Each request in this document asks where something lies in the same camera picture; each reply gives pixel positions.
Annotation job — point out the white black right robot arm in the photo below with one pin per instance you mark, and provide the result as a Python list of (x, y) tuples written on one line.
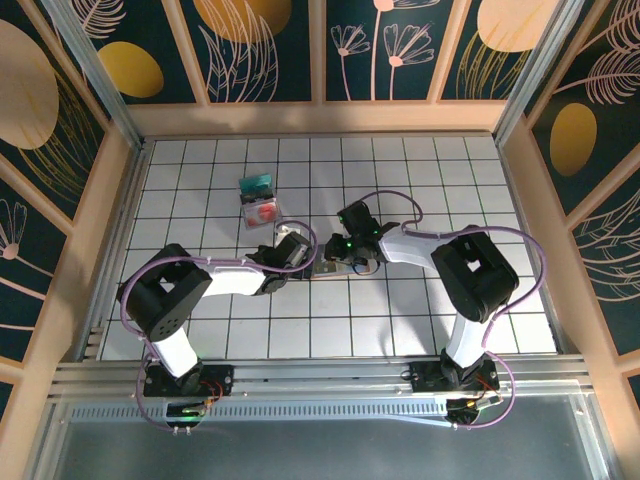
[(475, 270)]

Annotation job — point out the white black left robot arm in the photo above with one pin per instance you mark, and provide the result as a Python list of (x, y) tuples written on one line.
[(235, 280)]

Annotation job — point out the clear acrylic card stand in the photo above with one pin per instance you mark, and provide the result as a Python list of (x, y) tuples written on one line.
[(260, 228)]

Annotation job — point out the black credit card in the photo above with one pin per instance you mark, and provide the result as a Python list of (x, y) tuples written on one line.
[(257, 197)]

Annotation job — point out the teal credit card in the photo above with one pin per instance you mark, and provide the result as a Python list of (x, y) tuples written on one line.
[(256, 182)]

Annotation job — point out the control board green light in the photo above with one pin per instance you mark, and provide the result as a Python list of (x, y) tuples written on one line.
[(187, 412)]

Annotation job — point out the grey metal sheet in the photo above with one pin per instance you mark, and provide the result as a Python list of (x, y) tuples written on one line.
[(320, 455)]

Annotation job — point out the aluminium front rail frame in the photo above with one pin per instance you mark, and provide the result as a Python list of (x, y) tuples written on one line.
[(320, 372)]

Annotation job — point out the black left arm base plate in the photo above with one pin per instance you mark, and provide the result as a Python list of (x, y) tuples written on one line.
[(222, 375)]

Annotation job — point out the aluminium side rail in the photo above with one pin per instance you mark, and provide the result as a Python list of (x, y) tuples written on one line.
[(527, 225), (99, 320)]

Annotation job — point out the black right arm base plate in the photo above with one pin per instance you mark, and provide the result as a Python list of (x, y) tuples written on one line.
[(422, 382)]

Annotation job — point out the aluminium corner post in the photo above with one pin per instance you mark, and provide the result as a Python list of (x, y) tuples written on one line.
[(91, 65), (540, 65)]

